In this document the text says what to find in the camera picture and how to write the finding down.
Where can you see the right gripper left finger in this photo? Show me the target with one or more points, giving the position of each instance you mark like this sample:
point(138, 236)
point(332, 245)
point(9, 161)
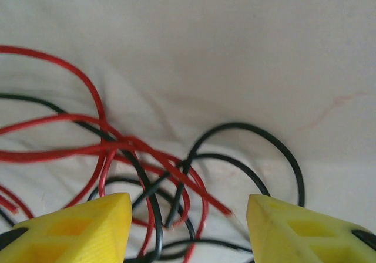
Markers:
point(73, 236)

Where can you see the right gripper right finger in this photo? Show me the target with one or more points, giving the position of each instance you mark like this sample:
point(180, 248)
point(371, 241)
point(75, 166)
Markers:
point(293, 239)

